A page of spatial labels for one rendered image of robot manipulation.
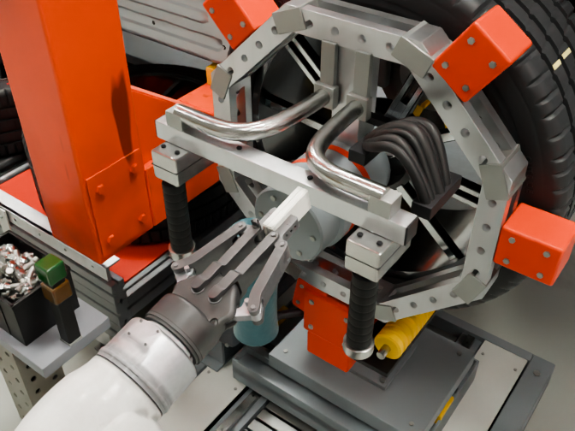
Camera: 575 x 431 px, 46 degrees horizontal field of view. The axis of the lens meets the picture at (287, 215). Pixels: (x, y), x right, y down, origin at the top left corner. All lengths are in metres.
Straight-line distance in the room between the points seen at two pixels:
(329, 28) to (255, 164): 0.23
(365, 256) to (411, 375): 0.83
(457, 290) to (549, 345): 1.02
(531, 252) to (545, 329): 1.14
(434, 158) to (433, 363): 0.87
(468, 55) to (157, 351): 0.53
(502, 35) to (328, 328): 0.68
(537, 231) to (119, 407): 0.62
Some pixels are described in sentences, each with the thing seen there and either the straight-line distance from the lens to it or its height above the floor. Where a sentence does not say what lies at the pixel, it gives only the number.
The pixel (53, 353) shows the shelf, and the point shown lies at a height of 0.45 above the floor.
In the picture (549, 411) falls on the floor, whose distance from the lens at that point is 1.95.
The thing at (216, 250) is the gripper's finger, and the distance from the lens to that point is 0.77.
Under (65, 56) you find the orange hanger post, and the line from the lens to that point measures 1.24.
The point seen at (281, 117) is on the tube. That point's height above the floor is 1.01.
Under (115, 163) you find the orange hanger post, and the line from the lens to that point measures 1.38.
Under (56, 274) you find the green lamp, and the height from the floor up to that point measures 0.64.
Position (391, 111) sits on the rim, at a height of 0.94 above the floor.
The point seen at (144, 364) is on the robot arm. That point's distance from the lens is 0.66.
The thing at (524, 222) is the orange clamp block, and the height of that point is 0.88.
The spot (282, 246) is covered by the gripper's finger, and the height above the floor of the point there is 1.00.
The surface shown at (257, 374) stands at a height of 0.17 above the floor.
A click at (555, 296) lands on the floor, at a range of 2.25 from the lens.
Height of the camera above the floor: 1.49
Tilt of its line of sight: 39 degrees down
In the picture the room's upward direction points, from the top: straight up
